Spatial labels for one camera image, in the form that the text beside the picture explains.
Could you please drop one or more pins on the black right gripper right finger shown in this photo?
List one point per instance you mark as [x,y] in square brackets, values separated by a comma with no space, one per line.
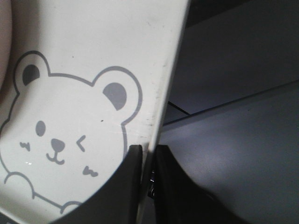
[179,200]

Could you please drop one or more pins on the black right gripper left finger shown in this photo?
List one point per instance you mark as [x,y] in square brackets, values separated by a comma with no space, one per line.
[116,202]

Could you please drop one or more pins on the cream bear print tray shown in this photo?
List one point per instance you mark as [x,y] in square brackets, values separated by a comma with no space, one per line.
[85,80]

